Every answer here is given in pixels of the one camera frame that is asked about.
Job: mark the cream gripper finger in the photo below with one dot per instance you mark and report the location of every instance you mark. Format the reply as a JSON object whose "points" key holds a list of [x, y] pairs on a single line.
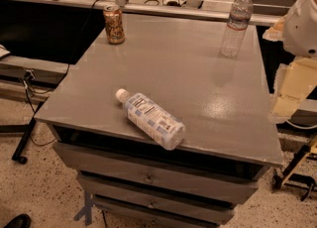
{"points": [[292, 85]]}

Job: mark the white power strip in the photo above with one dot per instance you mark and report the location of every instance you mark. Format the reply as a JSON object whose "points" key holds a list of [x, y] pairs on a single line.
{"points": [[175, 3]]}

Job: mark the clear water bottle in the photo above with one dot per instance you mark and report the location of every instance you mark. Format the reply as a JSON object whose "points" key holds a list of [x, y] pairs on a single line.
{"points": [[238, 21]]}

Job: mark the black shoe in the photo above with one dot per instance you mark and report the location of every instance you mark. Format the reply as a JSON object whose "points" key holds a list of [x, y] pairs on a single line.
{"points": [[20, 221]]}

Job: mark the black stand leg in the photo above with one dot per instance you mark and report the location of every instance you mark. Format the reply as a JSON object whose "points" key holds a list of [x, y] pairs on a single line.
{"points": [[25, 130]]}

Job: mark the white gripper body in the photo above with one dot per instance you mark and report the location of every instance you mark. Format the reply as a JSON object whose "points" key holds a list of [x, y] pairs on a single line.
{"points": [[302, 29]]}

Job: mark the blue plastic bottle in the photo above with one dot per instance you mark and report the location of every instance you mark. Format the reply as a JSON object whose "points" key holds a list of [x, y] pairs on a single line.
{"points": [[157, 123]]}

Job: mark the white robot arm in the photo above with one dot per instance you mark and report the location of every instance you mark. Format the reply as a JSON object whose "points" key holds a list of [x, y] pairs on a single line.
{"points": [[300, 29]]}

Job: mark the gold soda can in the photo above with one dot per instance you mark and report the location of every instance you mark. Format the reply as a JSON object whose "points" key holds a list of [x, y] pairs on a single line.
{"points": [[113, 24]]}

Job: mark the grey drawer cabinet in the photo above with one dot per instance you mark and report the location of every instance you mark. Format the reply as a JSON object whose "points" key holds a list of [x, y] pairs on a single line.
{"points": [[172, 64]]}

